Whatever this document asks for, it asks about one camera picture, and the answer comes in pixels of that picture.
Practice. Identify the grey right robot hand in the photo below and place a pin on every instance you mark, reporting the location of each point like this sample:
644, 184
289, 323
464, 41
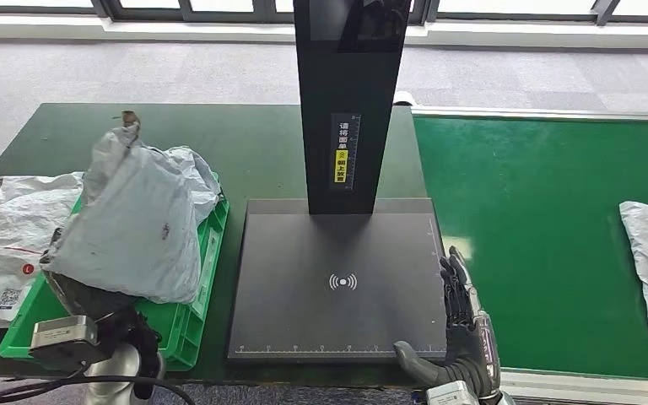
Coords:
472, 346

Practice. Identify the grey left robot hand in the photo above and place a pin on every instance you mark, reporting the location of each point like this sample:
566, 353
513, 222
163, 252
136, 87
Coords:
83, 302

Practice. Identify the green conveyor belt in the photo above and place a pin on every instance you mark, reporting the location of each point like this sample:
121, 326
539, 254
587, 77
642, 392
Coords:
525, 223

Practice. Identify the black inbound scanner machine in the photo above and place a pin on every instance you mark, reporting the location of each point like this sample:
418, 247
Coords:
341, 313

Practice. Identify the white conveyor roller end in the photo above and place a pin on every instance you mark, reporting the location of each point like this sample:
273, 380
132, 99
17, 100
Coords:
404, 99

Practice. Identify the white bag with red print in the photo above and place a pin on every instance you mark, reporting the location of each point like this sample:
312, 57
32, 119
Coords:
11, 223

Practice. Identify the green plastic crate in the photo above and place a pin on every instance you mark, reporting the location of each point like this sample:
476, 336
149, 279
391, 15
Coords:
190, 330

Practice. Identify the dark green table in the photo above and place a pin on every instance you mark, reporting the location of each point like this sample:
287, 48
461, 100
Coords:
218, 140

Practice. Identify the black yellow ruler label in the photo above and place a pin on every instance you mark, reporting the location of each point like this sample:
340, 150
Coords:
342, 165

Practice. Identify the white window sill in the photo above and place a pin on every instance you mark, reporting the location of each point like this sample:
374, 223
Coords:
134, 32

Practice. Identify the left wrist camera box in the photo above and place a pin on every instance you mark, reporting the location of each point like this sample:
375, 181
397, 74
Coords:
64, 341

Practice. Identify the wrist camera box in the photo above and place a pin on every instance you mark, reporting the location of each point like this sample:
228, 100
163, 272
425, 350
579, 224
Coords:
450, 394
64, 341

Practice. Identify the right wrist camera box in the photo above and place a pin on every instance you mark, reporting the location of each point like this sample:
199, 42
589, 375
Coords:
450, 394

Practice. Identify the aluminium conveyor frame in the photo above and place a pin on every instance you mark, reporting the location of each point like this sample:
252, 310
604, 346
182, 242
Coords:
525, 113

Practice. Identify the dark window frame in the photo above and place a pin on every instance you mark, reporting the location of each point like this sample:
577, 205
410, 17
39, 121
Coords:
106, 8

